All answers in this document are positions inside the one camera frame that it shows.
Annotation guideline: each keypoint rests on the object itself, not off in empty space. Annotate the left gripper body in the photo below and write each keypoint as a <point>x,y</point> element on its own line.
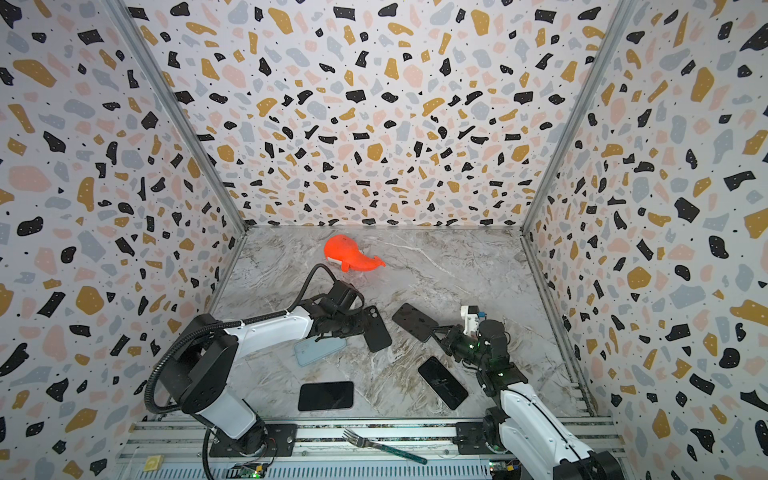
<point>343,317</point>

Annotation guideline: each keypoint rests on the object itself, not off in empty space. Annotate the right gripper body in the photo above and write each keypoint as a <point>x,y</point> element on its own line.
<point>452,336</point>

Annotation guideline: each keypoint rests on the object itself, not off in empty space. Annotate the black phone case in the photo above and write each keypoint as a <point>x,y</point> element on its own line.
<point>415,322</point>

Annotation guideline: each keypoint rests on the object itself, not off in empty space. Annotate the blue smartphone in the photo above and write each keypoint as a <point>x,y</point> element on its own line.
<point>375,334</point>

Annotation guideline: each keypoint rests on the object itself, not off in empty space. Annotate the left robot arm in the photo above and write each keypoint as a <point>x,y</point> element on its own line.
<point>193,375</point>

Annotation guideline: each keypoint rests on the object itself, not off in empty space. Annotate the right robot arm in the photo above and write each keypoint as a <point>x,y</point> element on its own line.
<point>520,423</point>

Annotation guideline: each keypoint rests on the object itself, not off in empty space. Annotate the light blue phone case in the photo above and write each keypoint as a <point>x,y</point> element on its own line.
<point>312,350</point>

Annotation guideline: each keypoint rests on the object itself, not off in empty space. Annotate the black smartphone right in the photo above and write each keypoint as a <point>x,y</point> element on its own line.
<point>443,383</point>

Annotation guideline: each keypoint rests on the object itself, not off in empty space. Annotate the black smartphone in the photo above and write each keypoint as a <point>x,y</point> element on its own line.
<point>324,396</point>
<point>443,383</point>

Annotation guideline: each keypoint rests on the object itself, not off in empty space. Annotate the red whale toy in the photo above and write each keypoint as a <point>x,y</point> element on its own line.
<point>344,251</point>

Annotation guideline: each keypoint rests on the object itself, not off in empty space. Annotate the black smartphone front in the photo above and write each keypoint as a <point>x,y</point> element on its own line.
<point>324,396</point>

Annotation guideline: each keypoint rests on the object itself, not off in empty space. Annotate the green circuit board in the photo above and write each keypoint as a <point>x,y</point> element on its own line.
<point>247,471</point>

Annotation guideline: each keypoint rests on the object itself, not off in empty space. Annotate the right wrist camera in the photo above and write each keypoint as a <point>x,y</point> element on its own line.
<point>472,317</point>

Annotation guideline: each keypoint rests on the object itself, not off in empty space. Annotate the metal fork green handle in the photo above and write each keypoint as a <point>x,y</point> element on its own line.
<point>365,443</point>

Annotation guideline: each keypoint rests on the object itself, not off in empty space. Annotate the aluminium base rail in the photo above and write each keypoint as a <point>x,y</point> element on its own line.
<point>321,452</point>

